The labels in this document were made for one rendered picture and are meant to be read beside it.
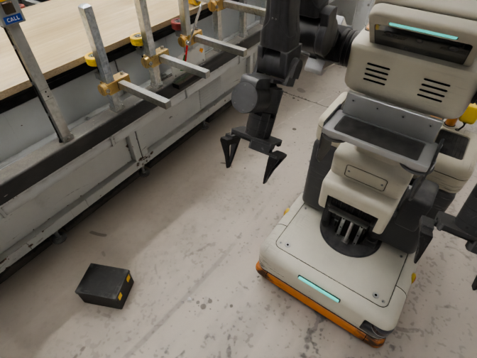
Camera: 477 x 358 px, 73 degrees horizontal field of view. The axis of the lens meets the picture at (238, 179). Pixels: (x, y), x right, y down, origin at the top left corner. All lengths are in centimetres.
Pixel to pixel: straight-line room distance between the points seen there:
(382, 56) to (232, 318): 125
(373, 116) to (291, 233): 81
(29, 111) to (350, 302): 152
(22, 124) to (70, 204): 56
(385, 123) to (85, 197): 159
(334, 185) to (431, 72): 41
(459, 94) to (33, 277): 191
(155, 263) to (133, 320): 30
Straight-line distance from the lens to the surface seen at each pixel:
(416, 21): 72
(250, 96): 60
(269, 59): 67
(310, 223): 157
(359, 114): 87
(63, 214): 195
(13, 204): 152
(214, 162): 224
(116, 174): 205
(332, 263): 147
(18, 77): 156
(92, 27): 141
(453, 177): 127
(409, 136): 87
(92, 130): 149
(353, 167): 100
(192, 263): 176
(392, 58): 81
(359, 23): 382
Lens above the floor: 152
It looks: 46 degrees down
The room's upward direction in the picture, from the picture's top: straight up
